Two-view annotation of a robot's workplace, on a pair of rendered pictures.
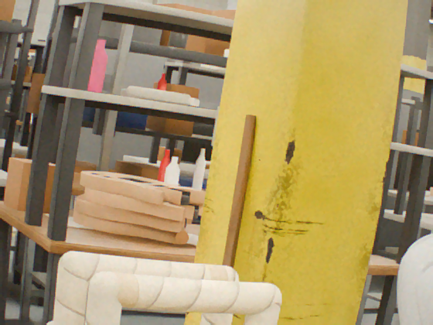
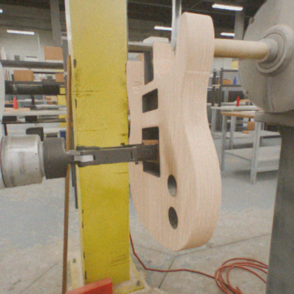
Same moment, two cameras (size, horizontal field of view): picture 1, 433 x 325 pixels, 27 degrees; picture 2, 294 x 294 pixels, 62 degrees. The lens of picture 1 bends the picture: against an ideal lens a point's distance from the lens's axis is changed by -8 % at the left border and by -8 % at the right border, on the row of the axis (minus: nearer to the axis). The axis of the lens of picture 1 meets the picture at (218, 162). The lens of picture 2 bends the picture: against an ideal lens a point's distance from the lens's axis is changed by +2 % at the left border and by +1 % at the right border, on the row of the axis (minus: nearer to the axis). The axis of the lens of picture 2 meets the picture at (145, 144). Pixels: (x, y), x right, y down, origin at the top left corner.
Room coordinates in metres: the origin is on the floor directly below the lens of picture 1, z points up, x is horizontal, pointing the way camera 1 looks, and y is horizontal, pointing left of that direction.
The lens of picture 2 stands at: (0.68, -0.71, 1.16)
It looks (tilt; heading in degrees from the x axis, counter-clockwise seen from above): 12 degrees down; 11
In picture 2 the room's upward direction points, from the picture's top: straight up
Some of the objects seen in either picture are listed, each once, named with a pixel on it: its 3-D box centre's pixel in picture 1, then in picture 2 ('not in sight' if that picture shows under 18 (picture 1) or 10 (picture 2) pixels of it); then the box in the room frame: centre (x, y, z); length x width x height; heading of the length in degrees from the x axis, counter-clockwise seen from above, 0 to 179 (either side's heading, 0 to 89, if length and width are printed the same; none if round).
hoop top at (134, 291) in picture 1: (189, 295); not in sight; (0.86, 0.01, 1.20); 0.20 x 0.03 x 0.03; 120
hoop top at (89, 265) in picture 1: (150, 275); not in sight; (0.93, 0.05, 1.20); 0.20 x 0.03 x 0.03; 120
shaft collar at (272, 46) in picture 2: not in sight; (265, 51); (1.25, -0.84, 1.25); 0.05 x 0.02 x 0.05; 31
